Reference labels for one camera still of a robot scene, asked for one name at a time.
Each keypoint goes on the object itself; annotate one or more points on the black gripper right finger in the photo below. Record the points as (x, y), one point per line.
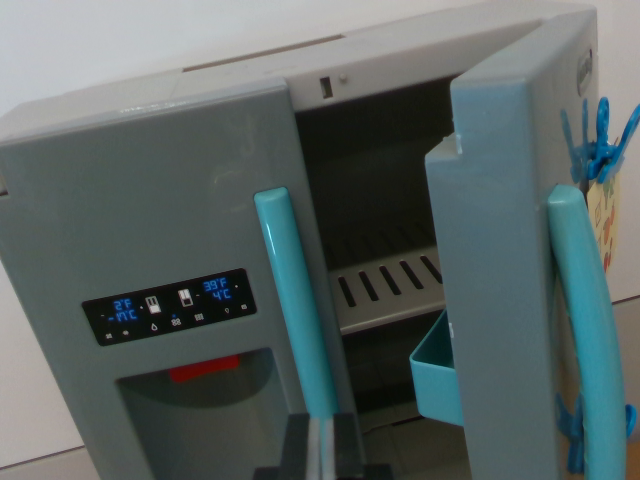
(347, 450)

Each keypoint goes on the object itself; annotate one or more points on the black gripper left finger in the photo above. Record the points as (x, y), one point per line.
(298, 450)

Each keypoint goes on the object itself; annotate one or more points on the teal door bin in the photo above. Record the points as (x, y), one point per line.
(435, 390)

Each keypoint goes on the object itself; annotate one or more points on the grey slotted fridge shelf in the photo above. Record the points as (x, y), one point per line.
(390, 312)

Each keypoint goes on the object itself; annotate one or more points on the grey door with display panel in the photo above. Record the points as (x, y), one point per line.
(125, 200)

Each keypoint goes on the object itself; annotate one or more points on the grey toy fridge body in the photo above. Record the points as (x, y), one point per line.
(360, 55)

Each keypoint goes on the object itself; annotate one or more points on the red dispenser lever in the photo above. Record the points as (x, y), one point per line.
(202, 370)

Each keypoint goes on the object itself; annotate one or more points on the black temperature display panel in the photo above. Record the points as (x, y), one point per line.
(170, 320)

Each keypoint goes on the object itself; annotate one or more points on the blue empty clip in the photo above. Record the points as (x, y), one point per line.
(575, 430)

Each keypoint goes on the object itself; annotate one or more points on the cream shopping list card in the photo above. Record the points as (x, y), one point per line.
(607, 215)

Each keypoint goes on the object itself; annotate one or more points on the blue clip holding card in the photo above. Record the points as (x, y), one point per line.
(602, 160)

